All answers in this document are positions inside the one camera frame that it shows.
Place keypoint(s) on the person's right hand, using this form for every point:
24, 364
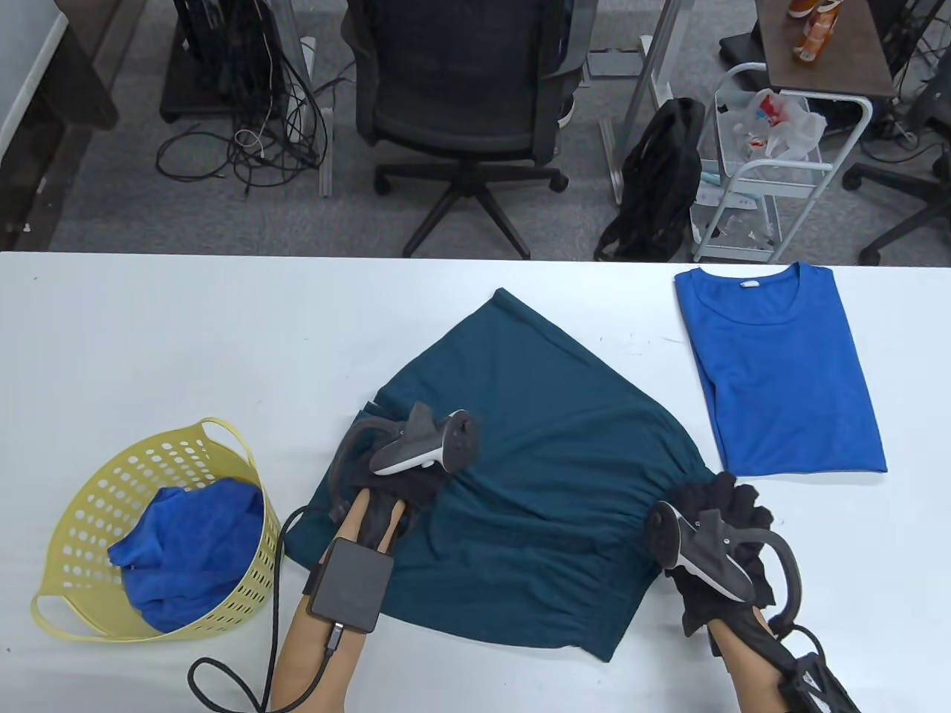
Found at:
735, 505

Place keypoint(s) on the person's left hand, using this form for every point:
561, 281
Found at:
416, 490

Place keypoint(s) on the blue t-shirt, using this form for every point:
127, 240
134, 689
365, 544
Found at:
780, 386

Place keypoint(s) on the dark teal towel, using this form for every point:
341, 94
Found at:
535, 445

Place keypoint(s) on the blue towel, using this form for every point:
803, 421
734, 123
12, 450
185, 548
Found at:
186, 549

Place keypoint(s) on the yellow laundry basket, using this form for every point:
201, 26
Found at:
89, 520

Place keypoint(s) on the person's right forearm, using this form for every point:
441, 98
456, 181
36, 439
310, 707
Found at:
743, 661

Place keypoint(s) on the black right forearm sensor module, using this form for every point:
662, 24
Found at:
817, 687

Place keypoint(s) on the person's left forearm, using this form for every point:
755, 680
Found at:
304, 653

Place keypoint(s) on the black left forearm box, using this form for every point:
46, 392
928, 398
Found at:
351, 587

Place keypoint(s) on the white utility cart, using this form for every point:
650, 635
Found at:
787, 182

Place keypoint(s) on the black backpack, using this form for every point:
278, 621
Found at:
661, 186

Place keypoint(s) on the grey metal desk leg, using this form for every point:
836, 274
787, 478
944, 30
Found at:
325, 156
615, 171

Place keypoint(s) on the black swivel chair base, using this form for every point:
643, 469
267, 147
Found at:
891, 182

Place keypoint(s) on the white plastic bag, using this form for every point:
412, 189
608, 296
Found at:
799, 126

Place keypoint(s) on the black mesh office chair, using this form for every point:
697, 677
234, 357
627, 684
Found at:
461, 74

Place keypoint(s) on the black flat stand base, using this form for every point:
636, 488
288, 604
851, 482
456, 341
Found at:
743, 48

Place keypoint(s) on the brown side table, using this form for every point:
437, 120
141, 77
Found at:
854, 52

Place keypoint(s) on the orange bottle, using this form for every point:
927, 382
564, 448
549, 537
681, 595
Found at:
813, 37
801, 7

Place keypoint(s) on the black computer tower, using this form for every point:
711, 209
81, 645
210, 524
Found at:
223, 44

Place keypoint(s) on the grey metal base plate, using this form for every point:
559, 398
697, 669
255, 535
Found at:
613, 65

